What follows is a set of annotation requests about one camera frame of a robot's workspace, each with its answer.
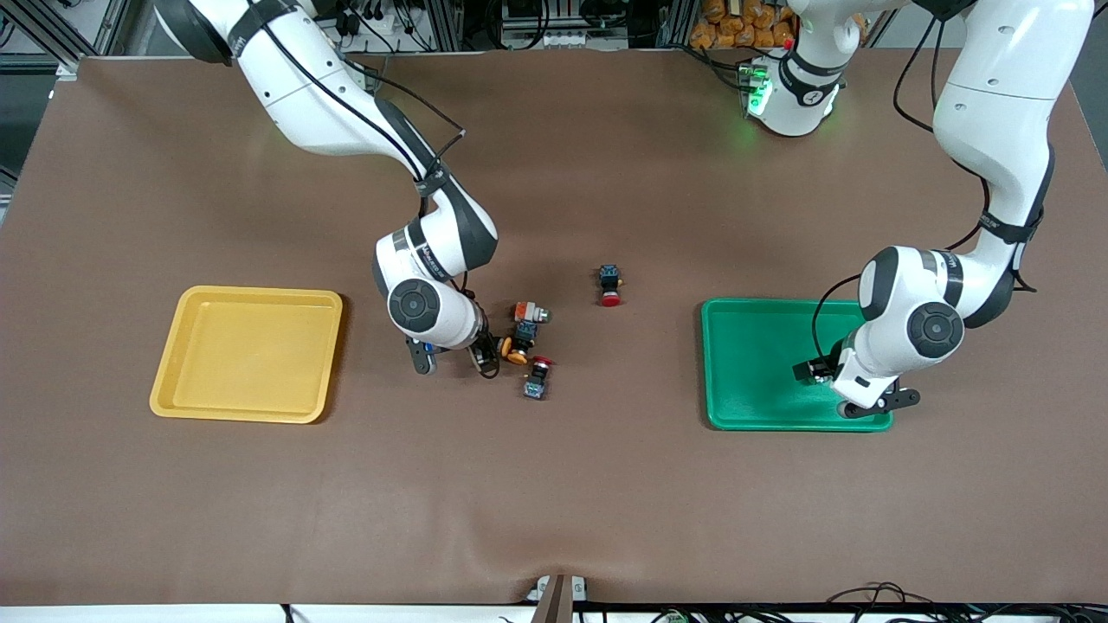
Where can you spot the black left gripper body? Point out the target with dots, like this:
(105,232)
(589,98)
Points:
(823,367)

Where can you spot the green button orange contact block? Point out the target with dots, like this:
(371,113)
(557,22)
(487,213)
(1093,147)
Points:
(530,312)

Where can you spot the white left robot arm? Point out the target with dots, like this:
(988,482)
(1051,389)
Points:
(995,104)

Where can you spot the red mushroom push button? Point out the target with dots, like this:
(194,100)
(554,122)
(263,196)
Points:
(611,281)
(537,379)

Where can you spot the green plastic tray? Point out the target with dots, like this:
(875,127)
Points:
(762,346)

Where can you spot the brown table mat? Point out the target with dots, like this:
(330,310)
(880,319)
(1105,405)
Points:
(554,484)

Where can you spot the yellow plastic tray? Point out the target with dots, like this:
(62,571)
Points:
(251,355)

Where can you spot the white power strip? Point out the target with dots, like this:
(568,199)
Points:
(554,40)

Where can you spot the aluminium equipment rack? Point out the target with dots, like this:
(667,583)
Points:
(450,22)

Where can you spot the orange bagged items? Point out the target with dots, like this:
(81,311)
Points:
(736,26)

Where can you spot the aluminium frame profile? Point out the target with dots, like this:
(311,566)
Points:
(52,35)

